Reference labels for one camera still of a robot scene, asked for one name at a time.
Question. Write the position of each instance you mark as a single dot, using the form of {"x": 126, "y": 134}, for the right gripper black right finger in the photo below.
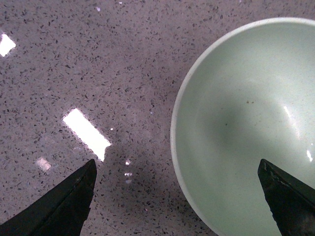
{"x": 291, "y": 202}

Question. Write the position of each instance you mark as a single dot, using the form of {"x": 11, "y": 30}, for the green bowl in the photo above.
{"x": 249, "y": 96}

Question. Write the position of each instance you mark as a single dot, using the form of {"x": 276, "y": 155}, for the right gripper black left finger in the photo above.
{"x": 62, "y": 211}

